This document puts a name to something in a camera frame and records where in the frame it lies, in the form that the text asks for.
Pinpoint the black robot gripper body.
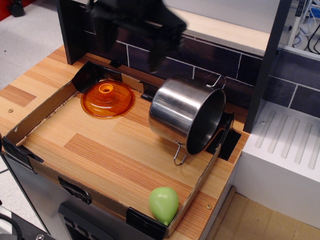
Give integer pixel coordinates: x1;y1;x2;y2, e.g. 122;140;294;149
86;0;187;37

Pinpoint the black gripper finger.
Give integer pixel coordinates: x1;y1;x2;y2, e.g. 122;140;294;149
148;27;186;74
93;18;118;52

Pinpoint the green plastic pear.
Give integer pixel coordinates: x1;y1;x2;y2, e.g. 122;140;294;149
148;187;179;226

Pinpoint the cardboard fence with black tape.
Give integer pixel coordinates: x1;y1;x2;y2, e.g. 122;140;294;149
0;61;247;240

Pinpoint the black oven front panel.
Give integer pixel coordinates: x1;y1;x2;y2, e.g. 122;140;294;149
57;202;123;240

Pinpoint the orange transparent pot lid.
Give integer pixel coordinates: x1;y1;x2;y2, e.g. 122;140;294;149
80;80;135;119

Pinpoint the stainless steel pot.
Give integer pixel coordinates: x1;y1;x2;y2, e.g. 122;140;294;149
148;75;226;155

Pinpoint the white drying rack sink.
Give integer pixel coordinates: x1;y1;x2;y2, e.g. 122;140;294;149
233;102;320;227

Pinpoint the dark left shelf post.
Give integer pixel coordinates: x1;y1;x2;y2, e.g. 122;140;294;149
55;0;95;65

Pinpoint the dark grey shelf post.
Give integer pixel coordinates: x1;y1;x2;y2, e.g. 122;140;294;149
243;0;292;133

